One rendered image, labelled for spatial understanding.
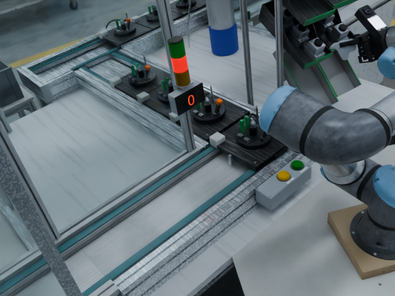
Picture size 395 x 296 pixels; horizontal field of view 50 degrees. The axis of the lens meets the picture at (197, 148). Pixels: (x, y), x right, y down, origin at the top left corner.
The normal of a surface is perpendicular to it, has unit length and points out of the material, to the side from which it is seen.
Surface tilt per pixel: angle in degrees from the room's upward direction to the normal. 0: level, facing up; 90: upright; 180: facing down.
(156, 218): 0
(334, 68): 45
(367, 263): 3
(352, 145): 71
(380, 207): 91
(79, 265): 0
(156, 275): 90
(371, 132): 50
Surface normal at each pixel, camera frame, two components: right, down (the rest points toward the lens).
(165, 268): 0.65, 0.40
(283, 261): -0.15, -0.77
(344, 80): 0.25, -0.21
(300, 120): -0.61, -0.24
